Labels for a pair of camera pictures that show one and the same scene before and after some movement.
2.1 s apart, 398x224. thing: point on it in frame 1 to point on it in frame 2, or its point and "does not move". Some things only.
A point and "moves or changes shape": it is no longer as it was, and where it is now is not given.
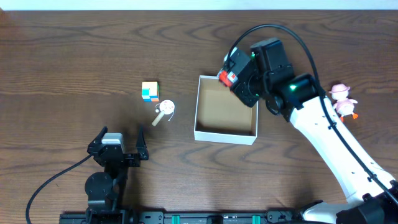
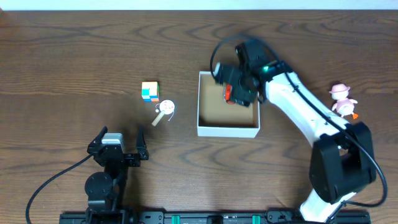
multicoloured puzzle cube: (150, 91) does not move
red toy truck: (228, 78) moves or changes shape
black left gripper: (130, 157) does not move
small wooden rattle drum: (166, 107) does not move
